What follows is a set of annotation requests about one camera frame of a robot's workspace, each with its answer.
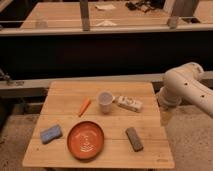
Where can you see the grey metal post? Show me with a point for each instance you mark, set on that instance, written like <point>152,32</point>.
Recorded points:
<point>84,15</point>

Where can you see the orange carrot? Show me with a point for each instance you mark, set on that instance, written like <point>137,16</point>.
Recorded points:
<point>84,106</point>

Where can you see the metal clamp bracket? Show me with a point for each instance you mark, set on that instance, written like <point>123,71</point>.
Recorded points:
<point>9,81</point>

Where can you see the orange round plate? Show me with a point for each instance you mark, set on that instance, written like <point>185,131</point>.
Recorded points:
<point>85,140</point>

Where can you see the folded white paper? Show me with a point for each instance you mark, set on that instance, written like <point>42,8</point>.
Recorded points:
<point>106,23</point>

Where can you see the white paper sheet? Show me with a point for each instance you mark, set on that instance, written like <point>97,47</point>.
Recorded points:
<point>105,7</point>

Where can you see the dark grey eraser block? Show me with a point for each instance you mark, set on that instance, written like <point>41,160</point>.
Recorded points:
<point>134,139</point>

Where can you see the white mug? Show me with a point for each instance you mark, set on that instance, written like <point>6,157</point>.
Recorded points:
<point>105,100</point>

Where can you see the blue sponge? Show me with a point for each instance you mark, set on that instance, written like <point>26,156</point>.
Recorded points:
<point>50,134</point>

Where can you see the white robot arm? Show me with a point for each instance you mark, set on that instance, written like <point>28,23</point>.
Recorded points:
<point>184,83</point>

